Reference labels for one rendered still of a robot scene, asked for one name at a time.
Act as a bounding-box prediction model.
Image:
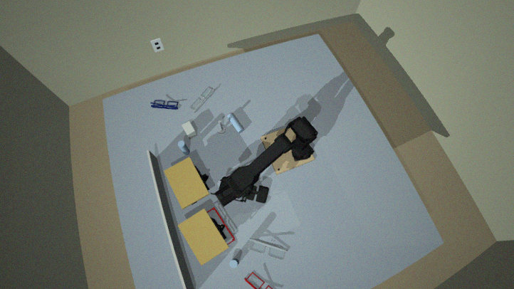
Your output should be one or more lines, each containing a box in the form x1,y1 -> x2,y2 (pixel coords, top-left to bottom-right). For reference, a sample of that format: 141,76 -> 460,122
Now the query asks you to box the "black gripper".
219,177 -> 269,204

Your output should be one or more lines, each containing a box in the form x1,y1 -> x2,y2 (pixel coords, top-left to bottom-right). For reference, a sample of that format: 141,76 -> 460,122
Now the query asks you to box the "light blue cylinder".
227,113 -> 243,133
229,258 -> 239,268
178,141 -> 190,155

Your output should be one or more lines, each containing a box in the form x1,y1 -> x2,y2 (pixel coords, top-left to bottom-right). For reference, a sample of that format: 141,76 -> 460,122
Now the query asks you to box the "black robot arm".
214,116 -> 318,207

